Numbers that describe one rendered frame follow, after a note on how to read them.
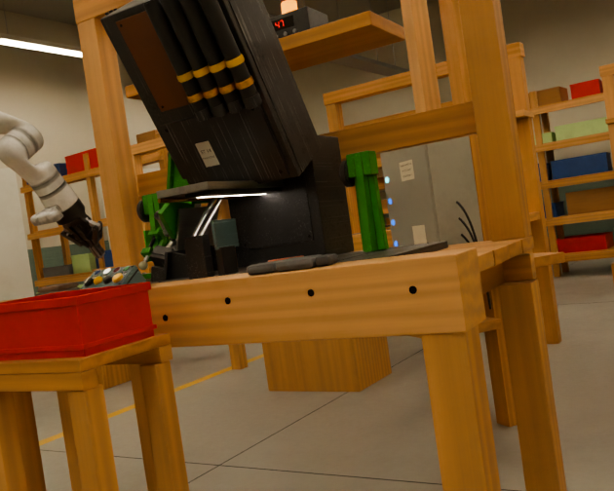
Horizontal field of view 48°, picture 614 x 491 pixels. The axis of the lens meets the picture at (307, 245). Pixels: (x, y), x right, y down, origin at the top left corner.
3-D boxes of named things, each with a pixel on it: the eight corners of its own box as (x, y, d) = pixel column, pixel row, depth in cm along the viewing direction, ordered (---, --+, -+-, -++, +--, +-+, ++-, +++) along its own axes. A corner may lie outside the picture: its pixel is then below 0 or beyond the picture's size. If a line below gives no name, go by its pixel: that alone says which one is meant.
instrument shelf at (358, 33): (371, 24, 184) (369, 10, 184) (126, 97, 229) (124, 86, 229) (405, 40, 206) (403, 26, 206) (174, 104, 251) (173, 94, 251)
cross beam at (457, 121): (482, 131, 193) (478, 99, 193) (139, 199, 258) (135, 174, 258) (487, 132, 197) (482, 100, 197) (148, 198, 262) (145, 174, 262)
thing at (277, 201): (326, 257, 187) (308, 133, 187) (235, 268, 203) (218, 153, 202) (355, 250, 203) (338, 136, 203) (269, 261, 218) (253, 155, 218)
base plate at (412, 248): (388, 266, 151) (387, 256, 151) (49, 301, 206) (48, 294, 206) (448, 247, 187) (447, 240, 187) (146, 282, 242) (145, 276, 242)
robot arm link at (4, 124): (51, 132, 155) (-2, 94, 154) (24, 154, 149) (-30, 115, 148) (45, 150, 160) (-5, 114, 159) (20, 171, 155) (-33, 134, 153)
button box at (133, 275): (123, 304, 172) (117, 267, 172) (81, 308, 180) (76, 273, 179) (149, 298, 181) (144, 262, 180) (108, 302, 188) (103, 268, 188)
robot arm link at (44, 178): (45, 200, 154) (69, 176, 160) (2, 142, 147) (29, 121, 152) (26, 203, 158) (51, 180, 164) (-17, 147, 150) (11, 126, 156)
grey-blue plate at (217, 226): (222, 275, 173) (214, 219, 173) (216, 276, 174) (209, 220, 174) (245, 270, 182) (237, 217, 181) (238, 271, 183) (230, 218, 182)
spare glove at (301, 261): (343, 261, 156) (341, 250, 156) (328, 266, 146) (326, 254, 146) (263, 271, 163) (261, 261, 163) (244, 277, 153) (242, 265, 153)
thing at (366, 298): (467, 333, 129) (455, 253, 129) (-29, 358, 204) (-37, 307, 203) (486, 319, 141) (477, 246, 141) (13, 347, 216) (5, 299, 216)
